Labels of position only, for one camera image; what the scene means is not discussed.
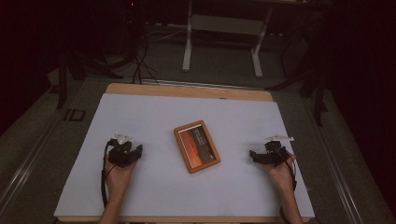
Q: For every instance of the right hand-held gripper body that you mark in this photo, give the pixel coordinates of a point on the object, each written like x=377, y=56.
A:
x=275, y=153

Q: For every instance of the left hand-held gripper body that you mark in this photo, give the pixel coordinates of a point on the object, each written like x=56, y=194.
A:
x=120, y=154

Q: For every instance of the person's right hand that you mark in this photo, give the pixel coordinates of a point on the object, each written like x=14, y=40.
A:
x=281, y=175

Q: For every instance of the person's left hand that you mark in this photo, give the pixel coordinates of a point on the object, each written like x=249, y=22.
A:
x=119, y=179

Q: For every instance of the white table mat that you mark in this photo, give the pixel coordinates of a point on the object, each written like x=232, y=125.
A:
x=162, y=189

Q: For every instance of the black floor socket plate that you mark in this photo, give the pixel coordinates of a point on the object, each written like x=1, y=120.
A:
x=74, y=114

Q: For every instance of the wooden table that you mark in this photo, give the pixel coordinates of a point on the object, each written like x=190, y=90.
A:
x=186, y=91

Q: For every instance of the black tripod stand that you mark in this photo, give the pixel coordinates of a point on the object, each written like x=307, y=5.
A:
x=311, y=77

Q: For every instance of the white power strip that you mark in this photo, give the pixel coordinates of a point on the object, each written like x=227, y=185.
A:
x=169, y=26

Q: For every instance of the orange wooden picture frame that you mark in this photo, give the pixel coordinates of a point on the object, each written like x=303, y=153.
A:
x=196, y=146

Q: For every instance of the metal floor rail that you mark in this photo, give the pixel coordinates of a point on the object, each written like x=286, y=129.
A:
x=336, y=168
x=25, y=161

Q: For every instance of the white metal desk frame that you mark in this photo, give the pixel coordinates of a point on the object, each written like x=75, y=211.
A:
x=224, y=25

